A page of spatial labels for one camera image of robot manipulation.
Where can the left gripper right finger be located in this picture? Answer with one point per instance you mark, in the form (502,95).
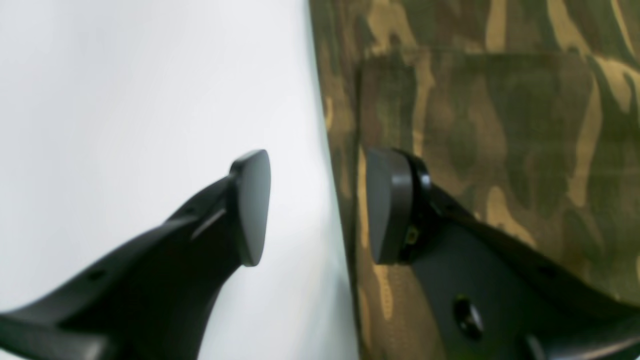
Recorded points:
(493,297)

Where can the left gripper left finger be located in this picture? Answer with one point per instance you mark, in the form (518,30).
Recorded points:
(152,297)

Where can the camouflage pattern T-shirt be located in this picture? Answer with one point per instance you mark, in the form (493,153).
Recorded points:
(525,111)

